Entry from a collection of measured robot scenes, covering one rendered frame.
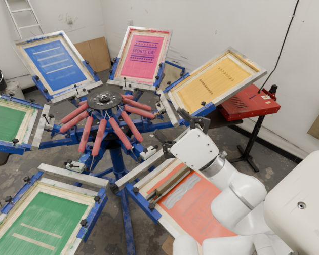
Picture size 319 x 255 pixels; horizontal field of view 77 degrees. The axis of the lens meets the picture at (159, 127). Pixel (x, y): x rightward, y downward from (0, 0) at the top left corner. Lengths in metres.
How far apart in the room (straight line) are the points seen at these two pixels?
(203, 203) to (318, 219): 1.19
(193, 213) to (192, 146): 0.97
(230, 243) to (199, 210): 0.64
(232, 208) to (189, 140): 0.19
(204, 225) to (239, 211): 0.92
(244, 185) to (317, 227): 0.21
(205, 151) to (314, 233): 0.29
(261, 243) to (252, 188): 0.35
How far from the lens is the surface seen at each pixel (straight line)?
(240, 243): 0.88
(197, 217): 1.46
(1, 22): 4.80
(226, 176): 0.58
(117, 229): 2.48
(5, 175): 3.47
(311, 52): 2.83
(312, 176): 0.38
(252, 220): 0.66
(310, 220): 0.36
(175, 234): 1.36
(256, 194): 0.53
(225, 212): 0.54
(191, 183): 1.57
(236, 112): 2.07
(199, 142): 0.53
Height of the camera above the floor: 2.26
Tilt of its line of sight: 41 degrees down
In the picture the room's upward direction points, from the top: straight up
